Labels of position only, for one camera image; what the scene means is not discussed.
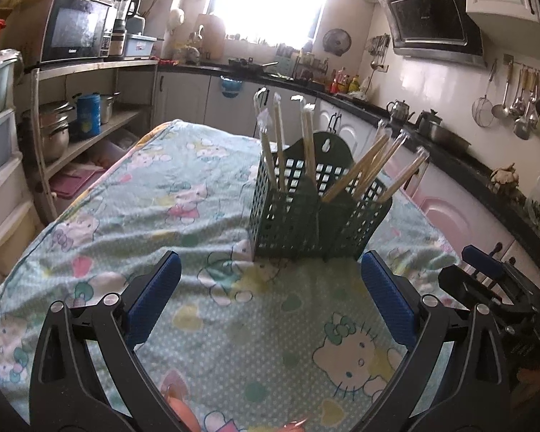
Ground dark green utensil basket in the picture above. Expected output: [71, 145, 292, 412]
[248, 132, 392, 260]

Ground person's right hand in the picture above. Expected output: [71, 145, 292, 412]
[511, 369, 540, 413]

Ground steel basin on counter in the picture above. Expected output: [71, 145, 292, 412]
[428, 122, 470, 156]

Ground dark teapot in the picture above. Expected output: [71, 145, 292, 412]
[414, 109, 442, 138]

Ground hanging steel ladle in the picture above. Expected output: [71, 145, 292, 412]
[492, 62, 513, 120]

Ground steel kettle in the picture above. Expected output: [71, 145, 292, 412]
[386, 100, 414, 124]

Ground Hello Kitty table cloth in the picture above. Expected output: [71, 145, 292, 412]
[0, 118, 464, 432]

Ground white plastic drawer unit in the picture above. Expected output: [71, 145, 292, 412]
[0, 49, 41, 281]

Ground pink lidded storage box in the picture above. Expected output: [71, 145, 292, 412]
[49, 163, 105, 213]

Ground red sauce bottles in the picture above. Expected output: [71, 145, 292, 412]
[329, 67, 360, 94]

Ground black range hood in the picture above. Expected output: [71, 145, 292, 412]
[377, 0, 486, 67]

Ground stacked steel pots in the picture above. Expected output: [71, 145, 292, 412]
[18, 102, 75, 164]

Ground blue cylindrical canister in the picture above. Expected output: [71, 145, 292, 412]
[74, 93, 101, 139]

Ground steel pot on shelf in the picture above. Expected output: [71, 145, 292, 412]
[100, 92, 120, 125]

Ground blue hanging bin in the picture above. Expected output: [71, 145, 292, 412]
[219, 76, 243, 99]

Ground black frying pan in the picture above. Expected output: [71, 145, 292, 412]
[228, 58, 279, 74]

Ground black microwave oven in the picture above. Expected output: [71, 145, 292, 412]
[4, 0, 116, 66]

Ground blender on shelf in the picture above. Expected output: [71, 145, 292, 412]
[109, 0, 140, 59]

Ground hanging wire strainer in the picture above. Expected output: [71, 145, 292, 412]
[471, 59, 498, 128]

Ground small wall fan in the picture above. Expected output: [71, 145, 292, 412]
[322, 28, 352, 57]

